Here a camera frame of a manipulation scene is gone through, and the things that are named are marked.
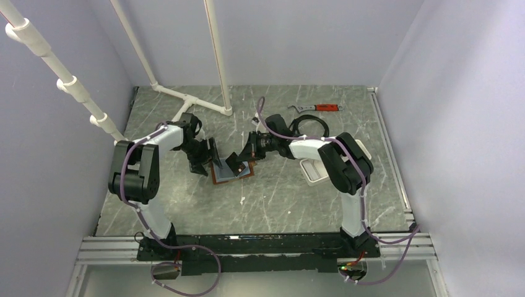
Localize brown leather card holder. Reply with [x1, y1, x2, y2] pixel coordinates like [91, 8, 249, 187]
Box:
[210, 158, 254, 185]

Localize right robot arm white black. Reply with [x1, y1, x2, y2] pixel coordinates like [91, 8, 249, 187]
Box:
[236, 114, 374, 257]

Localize black coiled cable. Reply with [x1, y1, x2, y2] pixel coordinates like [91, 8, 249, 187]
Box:
[289, 114, 330, 138]

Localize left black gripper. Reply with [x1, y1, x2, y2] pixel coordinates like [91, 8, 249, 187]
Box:
[178, 138, 222, 176]

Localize aluminium frame rails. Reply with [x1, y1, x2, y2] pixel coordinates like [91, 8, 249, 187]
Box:
[67, 103, 448, 296]

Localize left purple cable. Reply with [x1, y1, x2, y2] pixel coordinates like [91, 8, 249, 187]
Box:
[119, 121, 222, 297]

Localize white pvc pipe frame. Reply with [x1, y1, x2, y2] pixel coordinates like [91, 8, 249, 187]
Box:
[0, 0, 234, 146]

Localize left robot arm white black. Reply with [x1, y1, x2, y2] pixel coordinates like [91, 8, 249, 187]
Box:
[108, 113, 219, 260]

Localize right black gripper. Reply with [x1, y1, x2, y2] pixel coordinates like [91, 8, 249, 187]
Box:
[236, 131, 279, 162]

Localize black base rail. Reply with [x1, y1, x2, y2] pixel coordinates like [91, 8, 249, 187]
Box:
[137, 231, 381, 276]

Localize white plastic tray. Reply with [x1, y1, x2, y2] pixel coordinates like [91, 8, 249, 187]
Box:
[290, 133, 374, 193]

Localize red handled adjustable wrench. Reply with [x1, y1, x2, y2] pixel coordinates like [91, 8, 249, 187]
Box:
[288, 104, 344, 113]

